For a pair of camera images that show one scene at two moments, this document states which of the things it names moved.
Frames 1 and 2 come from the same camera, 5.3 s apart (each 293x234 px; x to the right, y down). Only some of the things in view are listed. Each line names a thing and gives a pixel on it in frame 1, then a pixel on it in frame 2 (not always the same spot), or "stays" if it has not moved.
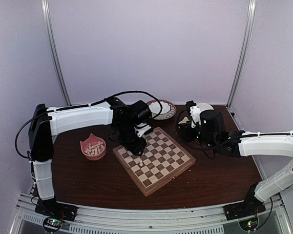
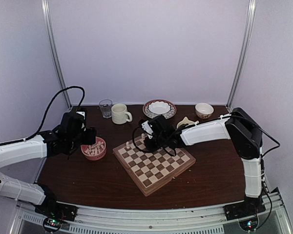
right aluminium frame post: (245, 50) stays
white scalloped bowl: (155, 107) stays
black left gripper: (136, 148) → (91, 138)
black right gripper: (184, 133) → (151, 147)
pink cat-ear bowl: (94, 148) stays
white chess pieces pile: (95, 149) stays
